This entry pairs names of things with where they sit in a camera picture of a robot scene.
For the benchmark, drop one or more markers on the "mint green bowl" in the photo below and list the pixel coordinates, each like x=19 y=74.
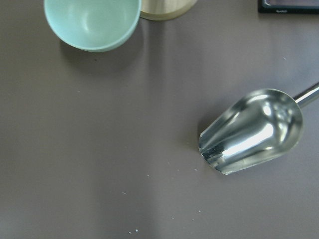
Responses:
x=93 y=25

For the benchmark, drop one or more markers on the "black framed tray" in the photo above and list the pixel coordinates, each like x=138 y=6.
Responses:
x=289 y=6

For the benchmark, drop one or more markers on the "metal scoop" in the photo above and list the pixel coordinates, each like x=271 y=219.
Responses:
x=261 y=126

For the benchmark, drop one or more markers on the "round wooden stand base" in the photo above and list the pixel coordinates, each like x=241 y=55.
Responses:
x=159 y=10

